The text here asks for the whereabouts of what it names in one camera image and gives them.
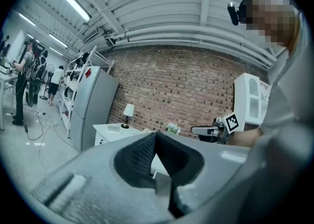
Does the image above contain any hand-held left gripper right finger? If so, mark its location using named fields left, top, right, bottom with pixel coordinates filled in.
left=156, top=131, right=251, bottom=224

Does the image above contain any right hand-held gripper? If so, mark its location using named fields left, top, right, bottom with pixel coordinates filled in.
left=190, top=112, right=246, bottom=145

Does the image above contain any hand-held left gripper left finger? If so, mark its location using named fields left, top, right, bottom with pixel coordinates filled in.
left=31, top=131, right=178, bottom=224

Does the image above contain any person's right forearm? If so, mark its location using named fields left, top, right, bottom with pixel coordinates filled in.
left=227, top=128, right=263, bottom=148

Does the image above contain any pale flower bouquet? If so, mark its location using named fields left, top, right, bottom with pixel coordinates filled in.
left=164, top=121, right=182, bottom=136

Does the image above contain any white table with drawers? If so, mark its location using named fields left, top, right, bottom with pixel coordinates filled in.
left=92, top=122, right=157, bottom=147

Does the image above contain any white arched door cabinet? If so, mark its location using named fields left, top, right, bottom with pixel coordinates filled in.
left=233, top=72, right=272, bottom=126

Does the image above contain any person's gray t-shirt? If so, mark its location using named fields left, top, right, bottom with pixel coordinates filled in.
left=233, top=11, right=314, bottom=224

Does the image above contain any white shade table lamp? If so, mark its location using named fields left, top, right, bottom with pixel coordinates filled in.
left=122, top=103, right=135, bottom=129

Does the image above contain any gray refrigerator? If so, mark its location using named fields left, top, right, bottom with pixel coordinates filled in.
left=70, top=65, right=120, bottom=153

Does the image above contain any white ceiling pipe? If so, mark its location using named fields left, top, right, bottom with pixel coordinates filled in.
left=109, top=25, right=275, bottom=63
left=127, top=35, right=273, bottom=68

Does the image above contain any white metal shelf rack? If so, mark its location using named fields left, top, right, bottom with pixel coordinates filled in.
left=59, top=45, right=115, bottom=138

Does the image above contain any black standing fan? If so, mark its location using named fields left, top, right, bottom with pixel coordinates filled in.
left=39, top=63, right=55, bottom=100

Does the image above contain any white work table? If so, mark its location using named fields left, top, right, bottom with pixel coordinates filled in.
left=0, top=65, right=18, bottom=131

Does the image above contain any person's head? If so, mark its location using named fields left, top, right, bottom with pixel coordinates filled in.
left=239, top=0, right=301, bottom=50

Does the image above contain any long ceiling tube light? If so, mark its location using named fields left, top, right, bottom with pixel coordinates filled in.
left=56, top=0, right=92, bottom=22
left=48, top=33, right=69, bottom=49
left=19, top=13, right=36, bottom=27

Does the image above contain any ceiling air vent unit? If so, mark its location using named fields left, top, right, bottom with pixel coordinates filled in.
left=81, top=28, right=98, bottom=44

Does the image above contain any black head-mounted camera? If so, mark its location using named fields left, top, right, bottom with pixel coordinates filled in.
left=227, top=1, right=246, bottom=27

